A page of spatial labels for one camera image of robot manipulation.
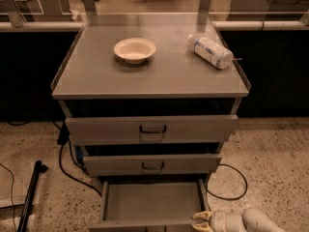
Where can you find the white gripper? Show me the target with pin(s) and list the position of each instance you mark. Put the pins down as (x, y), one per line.
(218, 221)

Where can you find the grey bottom drawer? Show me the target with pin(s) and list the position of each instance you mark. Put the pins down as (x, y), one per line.
(150, 205)

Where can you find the grey drawer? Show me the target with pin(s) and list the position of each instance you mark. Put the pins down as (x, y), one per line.
(152, 164)
(150, 205)
(151, 129)

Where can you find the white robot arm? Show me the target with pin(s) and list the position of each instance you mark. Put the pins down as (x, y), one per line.
(251, 220)

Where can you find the grey middle drawer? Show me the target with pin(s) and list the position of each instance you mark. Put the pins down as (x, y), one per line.
(152, 164)

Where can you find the grey top drawer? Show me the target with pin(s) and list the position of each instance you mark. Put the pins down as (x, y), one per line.
(151, 129)

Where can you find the clear plastic water bottle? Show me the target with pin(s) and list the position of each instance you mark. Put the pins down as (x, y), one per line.
(214, 53)

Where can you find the black metal stand leg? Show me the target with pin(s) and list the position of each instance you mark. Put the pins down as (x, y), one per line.
(39, 168)

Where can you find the white paper bowl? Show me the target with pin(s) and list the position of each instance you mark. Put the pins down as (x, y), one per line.
(135, 50)

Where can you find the white horizontal rail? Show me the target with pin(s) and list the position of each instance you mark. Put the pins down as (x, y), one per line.
(219, 25)

